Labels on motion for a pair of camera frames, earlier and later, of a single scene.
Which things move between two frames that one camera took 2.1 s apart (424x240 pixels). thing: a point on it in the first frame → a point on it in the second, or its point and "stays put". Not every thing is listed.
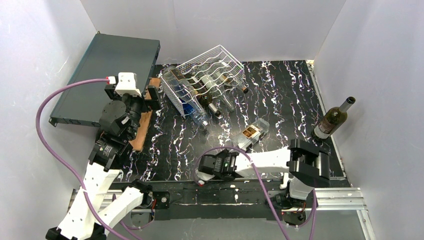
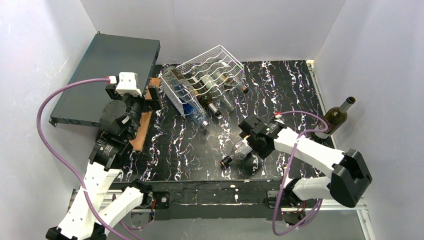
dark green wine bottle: (204, 96) stays put
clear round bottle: (180, 84) stays put
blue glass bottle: (191, 113) stays put
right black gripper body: (210, 164) → (251, 133)
